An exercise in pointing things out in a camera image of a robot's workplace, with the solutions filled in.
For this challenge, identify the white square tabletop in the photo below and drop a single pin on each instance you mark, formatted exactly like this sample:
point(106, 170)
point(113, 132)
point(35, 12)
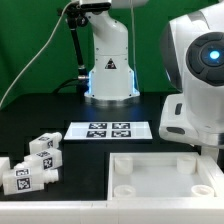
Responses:
point(163, 175)

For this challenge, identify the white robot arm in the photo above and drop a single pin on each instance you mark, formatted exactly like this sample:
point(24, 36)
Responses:
point(192, 48)

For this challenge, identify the white marker plate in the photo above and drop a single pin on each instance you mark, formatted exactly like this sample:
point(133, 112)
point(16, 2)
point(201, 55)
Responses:
point(108, 131)

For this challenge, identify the white block far left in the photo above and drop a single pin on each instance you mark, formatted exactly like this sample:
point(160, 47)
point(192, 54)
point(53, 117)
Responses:
point(4, 168)

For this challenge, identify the white front fence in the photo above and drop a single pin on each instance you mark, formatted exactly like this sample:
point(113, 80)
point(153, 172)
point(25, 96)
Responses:
point(152, 211)

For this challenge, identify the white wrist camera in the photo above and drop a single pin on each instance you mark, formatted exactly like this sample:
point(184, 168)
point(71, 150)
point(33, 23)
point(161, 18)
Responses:
point(174, 125)

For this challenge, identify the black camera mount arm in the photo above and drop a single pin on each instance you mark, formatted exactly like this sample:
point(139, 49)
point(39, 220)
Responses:
point(75, 17)

